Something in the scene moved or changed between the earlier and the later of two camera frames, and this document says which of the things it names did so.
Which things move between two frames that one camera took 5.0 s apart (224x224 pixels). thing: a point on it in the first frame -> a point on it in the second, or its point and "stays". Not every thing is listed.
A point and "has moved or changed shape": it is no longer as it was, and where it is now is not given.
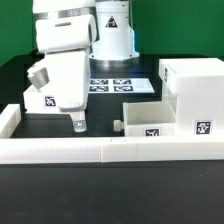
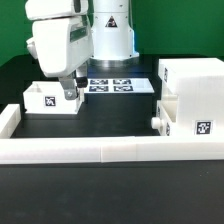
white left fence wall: [9, 120] stays
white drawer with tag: [42, 103] stays
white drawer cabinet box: [194, 89] stays
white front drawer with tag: [147, 119] has moved or changed shape
